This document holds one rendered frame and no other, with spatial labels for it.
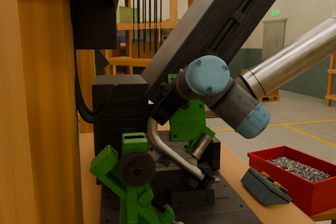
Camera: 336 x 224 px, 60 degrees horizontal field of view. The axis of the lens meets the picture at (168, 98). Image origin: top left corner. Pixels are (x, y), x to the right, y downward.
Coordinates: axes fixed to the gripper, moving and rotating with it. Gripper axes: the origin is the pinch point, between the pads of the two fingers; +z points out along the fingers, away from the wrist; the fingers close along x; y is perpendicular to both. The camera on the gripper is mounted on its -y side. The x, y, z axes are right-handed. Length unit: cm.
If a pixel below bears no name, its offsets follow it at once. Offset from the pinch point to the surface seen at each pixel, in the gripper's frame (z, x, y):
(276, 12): 723, -123, 570
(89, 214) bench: 4.2, -5.4, -40.1
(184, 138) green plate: 2.9, -11.8, -5.3
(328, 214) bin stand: 5, -67, 9
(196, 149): -0.6, -16.1, -5.6
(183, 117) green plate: 2.9, -7.5, -0.7
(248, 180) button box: 5.7, -37.5, -0.9
